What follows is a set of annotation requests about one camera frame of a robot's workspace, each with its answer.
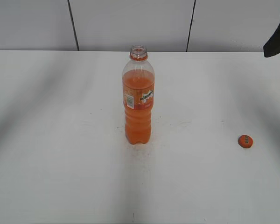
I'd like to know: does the orange bottle cap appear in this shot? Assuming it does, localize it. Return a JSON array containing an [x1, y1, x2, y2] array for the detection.
[[238, 135, 253, 148]]

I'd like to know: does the orange Mirinda soda bottle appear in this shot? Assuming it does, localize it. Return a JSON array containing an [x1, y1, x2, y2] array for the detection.
[[122, 45, 155, 144]]

